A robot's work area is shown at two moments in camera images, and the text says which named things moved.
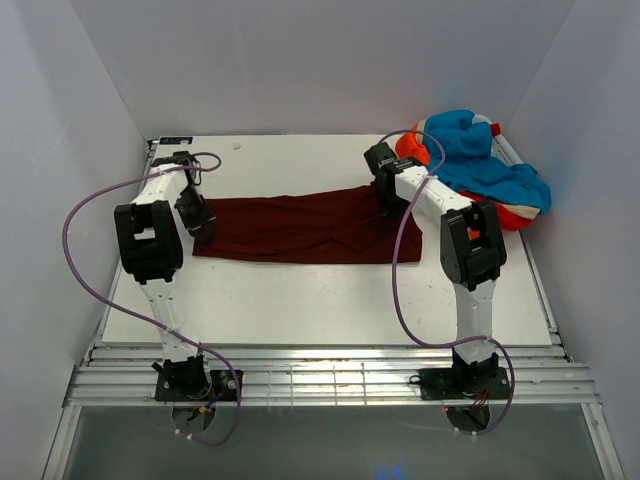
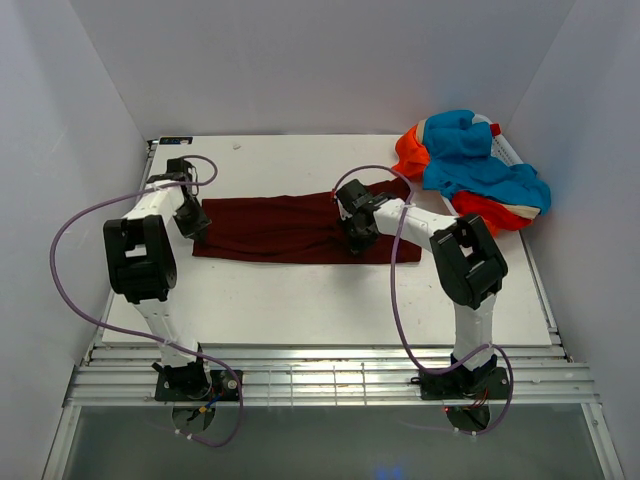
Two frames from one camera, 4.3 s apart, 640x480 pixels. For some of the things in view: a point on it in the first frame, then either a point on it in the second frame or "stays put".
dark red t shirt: (342, 227) stays put
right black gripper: (389, 210) to (359, 245)
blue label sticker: (174, 140) stays put
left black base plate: (207, 385) stays put
